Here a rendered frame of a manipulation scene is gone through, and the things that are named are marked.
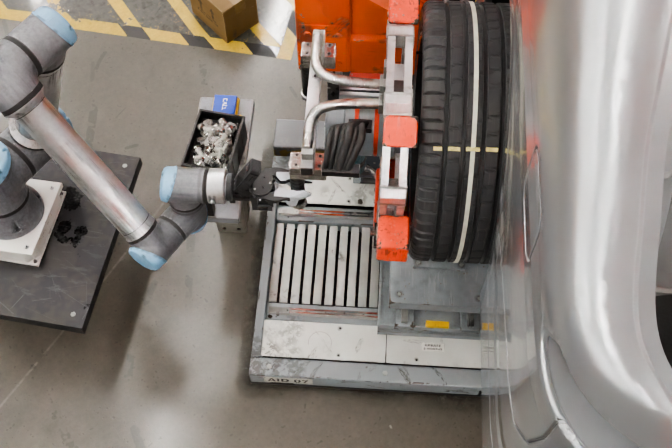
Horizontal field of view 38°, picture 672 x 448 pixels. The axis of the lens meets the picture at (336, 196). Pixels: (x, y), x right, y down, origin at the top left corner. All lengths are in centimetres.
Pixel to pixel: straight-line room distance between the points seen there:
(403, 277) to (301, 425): 55
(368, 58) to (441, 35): 72
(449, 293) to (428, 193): 81
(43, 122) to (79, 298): 75
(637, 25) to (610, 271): 39
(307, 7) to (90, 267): 100
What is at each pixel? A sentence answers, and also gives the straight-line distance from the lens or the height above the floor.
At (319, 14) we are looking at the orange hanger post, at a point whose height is 78.
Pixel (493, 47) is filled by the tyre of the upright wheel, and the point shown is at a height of 118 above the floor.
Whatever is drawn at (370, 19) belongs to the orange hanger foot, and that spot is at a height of 75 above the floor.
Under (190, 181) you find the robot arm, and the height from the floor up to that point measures 85.
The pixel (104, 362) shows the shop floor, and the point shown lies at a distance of 320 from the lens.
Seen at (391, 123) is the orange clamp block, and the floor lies 115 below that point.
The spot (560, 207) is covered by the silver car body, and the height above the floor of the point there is 162.
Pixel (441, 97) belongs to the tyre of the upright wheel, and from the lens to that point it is 218.
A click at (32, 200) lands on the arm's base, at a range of 301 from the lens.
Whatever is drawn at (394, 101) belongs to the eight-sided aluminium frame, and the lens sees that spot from 221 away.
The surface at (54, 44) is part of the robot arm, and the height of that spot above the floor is 113.
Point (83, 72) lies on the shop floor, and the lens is 380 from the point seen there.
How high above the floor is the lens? 291
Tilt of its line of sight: 59 degrees down
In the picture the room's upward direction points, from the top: 1 degrees counter-clockwise
